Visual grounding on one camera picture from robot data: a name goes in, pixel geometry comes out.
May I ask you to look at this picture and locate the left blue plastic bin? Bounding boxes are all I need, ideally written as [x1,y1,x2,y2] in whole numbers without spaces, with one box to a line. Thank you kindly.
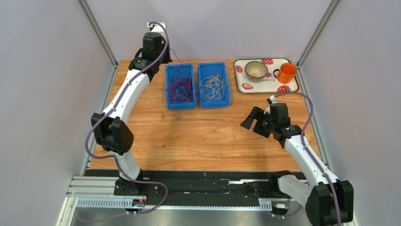
[165,64,197,110]

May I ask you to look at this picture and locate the orange cable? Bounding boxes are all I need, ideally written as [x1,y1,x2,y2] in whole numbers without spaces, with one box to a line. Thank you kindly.
[169,69,194,104]

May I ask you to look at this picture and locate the beige ceramic bowl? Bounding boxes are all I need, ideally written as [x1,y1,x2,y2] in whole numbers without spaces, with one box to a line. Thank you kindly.
[245,61,268,82]

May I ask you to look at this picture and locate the yellow cable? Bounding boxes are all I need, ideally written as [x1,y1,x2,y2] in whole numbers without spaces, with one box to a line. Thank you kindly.
[200,73,227,103]

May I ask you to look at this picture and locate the strawberry print tray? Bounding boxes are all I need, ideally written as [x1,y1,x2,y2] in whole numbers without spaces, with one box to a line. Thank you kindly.
[233,58,299,94]

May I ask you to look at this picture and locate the white cable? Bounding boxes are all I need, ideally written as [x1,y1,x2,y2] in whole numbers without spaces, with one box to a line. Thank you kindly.
[200,75,227,104]

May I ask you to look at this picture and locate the blue plastic bin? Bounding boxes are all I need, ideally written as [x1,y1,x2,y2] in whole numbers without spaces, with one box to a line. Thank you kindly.
[165,64,197,110]
[197,62,230,108]

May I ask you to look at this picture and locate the slotted cable duct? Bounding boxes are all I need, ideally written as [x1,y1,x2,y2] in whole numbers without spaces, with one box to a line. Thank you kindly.
[75,197,273,211]

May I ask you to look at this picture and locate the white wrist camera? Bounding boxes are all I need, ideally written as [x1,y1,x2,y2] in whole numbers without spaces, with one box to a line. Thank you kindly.
[147,22,167,38]
[265,95,277,114]

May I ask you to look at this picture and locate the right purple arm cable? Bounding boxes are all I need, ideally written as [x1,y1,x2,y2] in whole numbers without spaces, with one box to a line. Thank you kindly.
[272,91,342,226]

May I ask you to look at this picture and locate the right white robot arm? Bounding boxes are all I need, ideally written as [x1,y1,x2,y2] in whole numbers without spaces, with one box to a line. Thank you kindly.
[241,103,354,226]

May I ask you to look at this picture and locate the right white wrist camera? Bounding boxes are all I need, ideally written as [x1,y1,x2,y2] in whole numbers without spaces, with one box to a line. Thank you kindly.
[265,95,277,114]

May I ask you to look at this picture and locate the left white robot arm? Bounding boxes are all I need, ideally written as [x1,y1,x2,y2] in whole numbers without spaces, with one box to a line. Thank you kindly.
[90,32,171,195]

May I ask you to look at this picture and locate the aluminium frame post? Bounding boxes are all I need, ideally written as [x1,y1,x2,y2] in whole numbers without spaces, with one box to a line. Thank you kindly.
[77,0,119,68]
[297,0,342,68]

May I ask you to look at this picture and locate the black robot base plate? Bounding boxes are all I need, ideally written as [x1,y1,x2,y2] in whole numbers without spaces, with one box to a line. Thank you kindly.
[84,169,292,209]

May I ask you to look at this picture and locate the right aluminium frame post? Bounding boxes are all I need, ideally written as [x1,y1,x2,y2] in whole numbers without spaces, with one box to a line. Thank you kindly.
[297,0,342,68]

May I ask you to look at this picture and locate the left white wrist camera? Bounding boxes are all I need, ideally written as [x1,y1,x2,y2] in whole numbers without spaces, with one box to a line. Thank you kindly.
[147,22,167,38]

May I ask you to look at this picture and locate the orange mug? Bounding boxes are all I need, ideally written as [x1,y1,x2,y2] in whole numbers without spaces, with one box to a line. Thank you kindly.
[273,63,297,84]

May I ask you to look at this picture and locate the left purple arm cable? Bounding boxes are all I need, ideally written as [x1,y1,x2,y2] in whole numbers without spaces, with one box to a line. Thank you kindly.
[84,21,170,215]

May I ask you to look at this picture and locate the left aluminium frame post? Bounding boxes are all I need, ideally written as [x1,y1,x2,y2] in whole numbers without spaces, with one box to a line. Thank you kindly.
[77,0,119,68]

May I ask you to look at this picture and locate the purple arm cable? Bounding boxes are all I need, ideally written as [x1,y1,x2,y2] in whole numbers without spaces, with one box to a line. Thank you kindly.
[84,21,170,215]
[272,91,342,226]

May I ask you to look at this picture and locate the red cable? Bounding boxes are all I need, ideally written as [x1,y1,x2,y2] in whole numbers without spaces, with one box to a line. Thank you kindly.
[168,74,194,104]

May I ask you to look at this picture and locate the right blue plastic bin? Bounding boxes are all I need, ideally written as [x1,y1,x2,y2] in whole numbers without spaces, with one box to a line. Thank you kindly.
[197,62,230,108]

